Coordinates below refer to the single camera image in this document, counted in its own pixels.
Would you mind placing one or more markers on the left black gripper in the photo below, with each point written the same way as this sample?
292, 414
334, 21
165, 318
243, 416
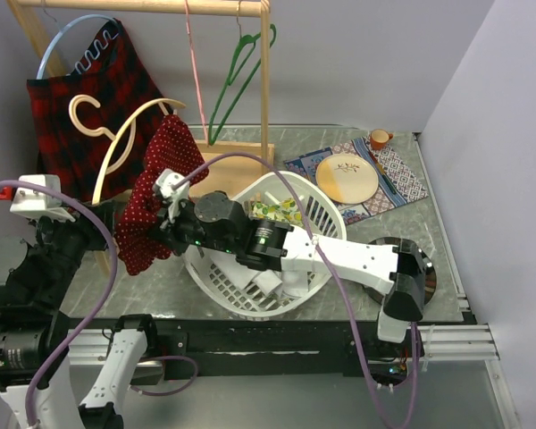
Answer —
84, 223

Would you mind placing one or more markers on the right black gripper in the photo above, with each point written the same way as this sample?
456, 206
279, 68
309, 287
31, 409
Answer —
170, 233

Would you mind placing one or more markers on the green plastic hanger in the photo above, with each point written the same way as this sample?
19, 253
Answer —
246, 46

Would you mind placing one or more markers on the lemon print garment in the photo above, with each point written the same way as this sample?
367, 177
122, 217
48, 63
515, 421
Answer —
285, 212

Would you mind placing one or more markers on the white cloth garment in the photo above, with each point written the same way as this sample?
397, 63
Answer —
294, 284

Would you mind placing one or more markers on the red black plaid skirt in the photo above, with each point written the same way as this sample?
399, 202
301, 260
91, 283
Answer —
119, 81

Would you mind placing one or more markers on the light wooden hanger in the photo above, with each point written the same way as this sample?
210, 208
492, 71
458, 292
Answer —
171, 147

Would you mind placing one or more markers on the pink wire hanger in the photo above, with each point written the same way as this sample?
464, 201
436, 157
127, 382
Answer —
193, 59

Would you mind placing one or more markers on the light blue hanger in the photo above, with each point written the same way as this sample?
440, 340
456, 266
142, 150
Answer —
97, 44

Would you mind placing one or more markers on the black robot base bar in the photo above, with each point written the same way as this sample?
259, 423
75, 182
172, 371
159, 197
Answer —
232, 348

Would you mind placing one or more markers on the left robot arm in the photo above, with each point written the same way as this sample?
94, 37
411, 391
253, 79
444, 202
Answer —
33, 282

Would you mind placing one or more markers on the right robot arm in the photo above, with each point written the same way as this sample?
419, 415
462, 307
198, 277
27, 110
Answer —
271, 254

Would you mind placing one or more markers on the wooden clothes rack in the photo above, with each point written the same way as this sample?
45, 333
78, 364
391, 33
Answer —
230, 174

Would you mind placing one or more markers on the white laundry basket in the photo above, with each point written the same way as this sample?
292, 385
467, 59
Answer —
250, 303

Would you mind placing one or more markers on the beige floral plate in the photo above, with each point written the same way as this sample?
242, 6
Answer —
347, 179

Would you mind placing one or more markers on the green chopstick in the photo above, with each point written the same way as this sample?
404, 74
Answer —
383, 174

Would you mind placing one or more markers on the orange cup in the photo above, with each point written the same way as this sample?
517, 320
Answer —
379, 139

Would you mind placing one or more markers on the patterned placemat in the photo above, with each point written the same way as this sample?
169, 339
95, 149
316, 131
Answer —
409, 187

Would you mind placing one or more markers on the dark rimmed plate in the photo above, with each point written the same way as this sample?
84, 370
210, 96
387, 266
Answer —
430, 273

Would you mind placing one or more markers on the aluminium rail frame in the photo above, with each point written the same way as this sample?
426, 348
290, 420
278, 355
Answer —
456, 343

